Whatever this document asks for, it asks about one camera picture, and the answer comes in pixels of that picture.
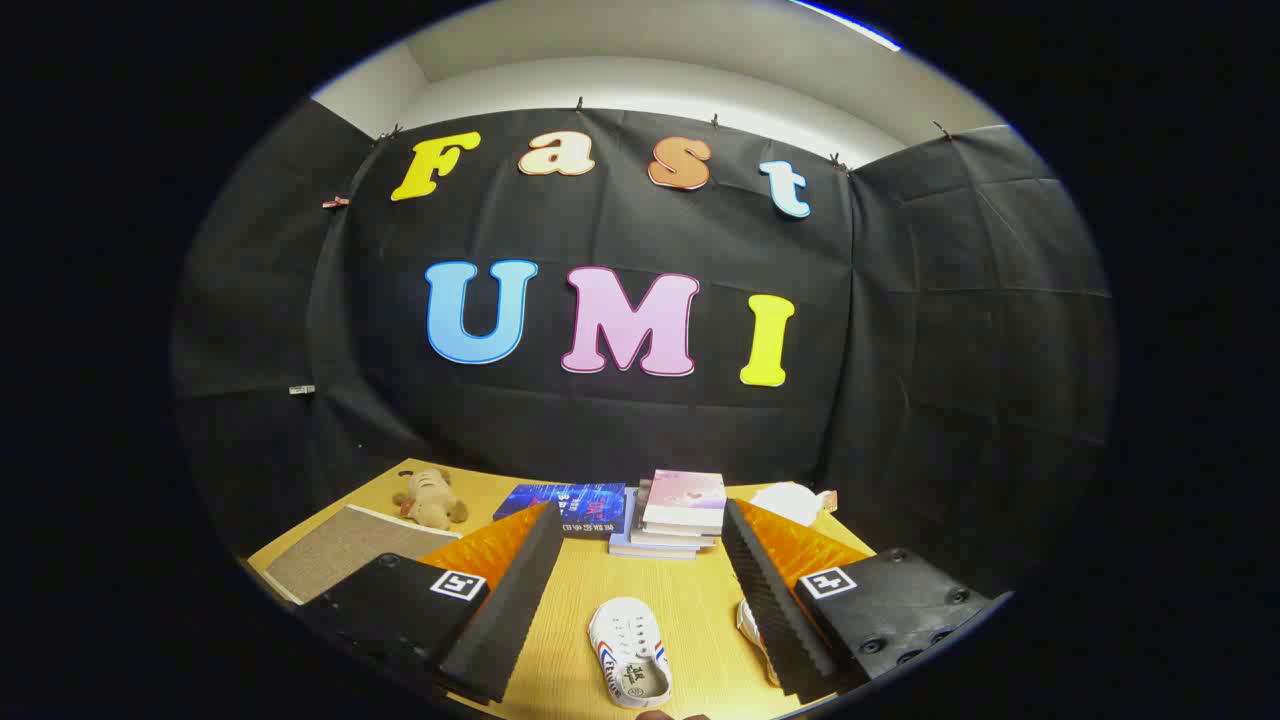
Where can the grey cover book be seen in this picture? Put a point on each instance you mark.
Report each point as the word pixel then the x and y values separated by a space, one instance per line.
pixel 670 538

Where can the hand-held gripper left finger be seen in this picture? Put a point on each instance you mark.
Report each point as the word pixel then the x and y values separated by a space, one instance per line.
pixel 510 610

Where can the dark blue book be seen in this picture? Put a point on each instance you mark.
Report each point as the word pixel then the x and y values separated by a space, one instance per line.
pixel 590 505

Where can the beige fabric storage box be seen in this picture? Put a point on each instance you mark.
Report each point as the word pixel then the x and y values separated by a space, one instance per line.
pixel 340 550

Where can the brown plush dog toy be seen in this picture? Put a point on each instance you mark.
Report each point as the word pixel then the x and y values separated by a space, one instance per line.
pixel 430 500

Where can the light blue book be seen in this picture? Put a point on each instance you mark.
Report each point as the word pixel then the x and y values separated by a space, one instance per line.
pixel 650 552

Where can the white plush toy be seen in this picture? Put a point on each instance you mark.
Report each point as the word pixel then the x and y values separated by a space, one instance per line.
pixel 785 500

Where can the white striped canvas shoe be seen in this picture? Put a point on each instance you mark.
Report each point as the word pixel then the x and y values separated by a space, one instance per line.
pixel 752 628
pixel 625 640

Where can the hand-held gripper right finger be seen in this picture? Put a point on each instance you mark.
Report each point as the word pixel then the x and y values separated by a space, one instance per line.
pixel 770 610

